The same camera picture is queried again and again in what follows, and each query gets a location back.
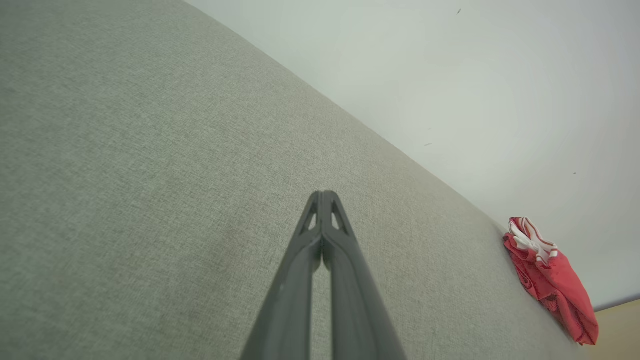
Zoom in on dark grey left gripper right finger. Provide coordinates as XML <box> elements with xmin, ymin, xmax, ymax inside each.
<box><xmin>323</xmin><ymin>190</ymin><xmax>408</xmax><ymax>360</ymax></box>

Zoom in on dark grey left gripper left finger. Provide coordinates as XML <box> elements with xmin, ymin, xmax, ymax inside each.
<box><xmin>240</xmin><ymin>190</ymin><xmax>324</xmax><ymax>360</ymax></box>

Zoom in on red shorts with white stripe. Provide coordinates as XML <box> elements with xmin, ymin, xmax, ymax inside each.
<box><xmin>502</xmin><ymin>216</ymin><xmax>600</xmax><ymax>347</ymax></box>

